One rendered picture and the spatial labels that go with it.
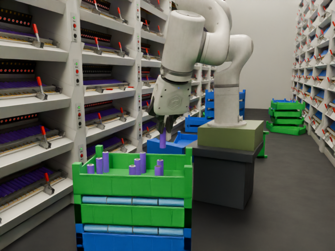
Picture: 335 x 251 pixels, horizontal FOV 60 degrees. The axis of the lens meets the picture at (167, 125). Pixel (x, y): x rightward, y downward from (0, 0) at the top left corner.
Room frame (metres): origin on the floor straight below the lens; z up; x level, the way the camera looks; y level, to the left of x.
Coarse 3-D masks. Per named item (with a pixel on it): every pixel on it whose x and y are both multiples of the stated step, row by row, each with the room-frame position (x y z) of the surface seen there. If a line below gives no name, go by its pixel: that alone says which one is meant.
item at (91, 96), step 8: (120, 80) 2.01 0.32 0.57; (128, 80) 1.99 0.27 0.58; (128, 88) 1.93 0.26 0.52; (136, 88) 1.97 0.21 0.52; (88, 96) 1.44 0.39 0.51; (96, 96) 1.51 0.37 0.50; (104, 96) 1.59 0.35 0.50; (112, 96) 1.68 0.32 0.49; (120, 96) 1.78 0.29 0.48; (128, 96) 1.89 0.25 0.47
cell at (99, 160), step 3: (96, 159) 0.78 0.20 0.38; (99, 159) 0.78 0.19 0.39; (102, 159) 0.79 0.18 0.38; (96, 162) 0.78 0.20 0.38; (99, 162) 0.78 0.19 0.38; (102, 162) 0.79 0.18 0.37; (96, 165) 0.78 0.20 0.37; (99, 165) 0.78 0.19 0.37; (102, 165) 0.79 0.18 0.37; (96, 168) 0.78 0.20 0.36; (99, 168) 0.78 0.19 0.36; (102, 168) 0.79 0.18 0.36; (96, 171) 0.79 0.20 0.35; (99, 171) 0.78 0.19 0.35; (102, 171) 0.79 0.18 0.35
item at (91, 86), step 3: (99, 84) 1.65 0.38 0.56; (102, 84) 1.67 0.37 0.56; (105, 84) 1.70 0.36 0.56; (108, 84) 1.73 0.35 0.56; (111, 84) 1.76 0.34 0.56; (114, 84) 1.78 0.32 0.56; (117, 84) 1.82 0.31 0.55; (123, 84) 1.90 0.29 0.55; (126, 84) 1.94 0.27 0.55; (87, 87) 1.51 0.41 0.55; (90, 87) 1.54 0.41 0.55; (93, 87) 1.57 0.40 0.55; (102, 87) 1.66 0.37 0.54; (105, 87) 1.69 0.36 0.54; (108, 87) 1.71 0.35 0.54; (111, 87) 1.76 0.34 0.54; (114, 87) 1.77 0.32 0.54; (87, 90) 1.49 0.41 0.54; (90, 90) 1.51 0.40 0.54
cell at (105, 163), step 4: (104, 152) 0.85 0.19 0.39; (108, 152) 0.85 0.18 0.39; (104, 156) 0.84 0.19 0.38; (108, 156) 0.85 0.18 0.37; (104, 160) 0.84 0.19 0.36; (108, 160) 0.85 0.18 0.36; (104, 164) 0.84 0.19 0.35; (108, 164) 0.85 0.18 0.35; (104, 168) 0.84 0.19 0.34; (108, 168) 0.85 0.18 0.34; (104, 172) 0.85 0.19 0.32
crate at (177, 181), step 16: (112, 160) 0.88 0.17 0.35; (128, 160) 0.88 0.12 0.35; (176, 160) 0.87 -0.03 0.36; (80, 176) 0.69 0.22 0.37; (96, 176) 0.69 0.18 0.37; (112, 176) 0.68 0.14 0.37; (128, 176) 0.68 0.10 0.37; (144, 176) 0.68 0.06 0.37; (160, 176) 0.67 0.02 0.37; (176, 176) 0.67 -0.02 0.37; (80, 192) 0.69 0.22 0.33; (96, 192) 0.69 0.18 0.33; (112, 192) 0.68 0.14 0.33; (128, 192) 0.68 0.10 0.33; (144, 192) 0.68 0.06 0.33; (160, 192) 0.67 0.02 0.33; (176, 192) 0.67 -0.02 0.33
